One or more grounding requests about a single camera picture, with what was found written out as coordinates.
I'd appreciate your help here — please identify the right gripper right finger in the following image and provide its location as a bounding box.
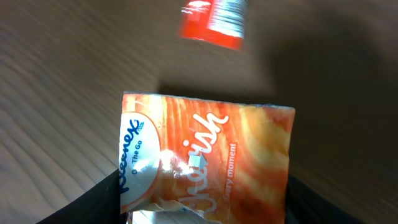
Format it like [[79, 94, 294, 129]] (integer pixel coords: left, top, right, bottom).
[[285, 174, 363, 224]]

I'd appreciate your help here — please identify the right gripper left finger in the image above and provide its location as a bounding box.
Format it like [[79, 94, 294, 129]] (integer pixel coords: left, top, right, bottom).
[[38, 170, 127, 224]]

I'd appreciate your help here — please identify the orange small box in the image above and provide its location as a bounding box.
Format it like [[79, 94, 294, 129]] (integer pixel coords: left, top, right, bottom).
[[119, 93, 295, 223]]

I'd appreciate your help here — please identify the red white small packet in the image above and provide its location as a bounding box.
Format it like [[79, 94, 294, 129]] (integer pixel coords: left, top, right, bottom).
[[180, 0, 247, 50]]

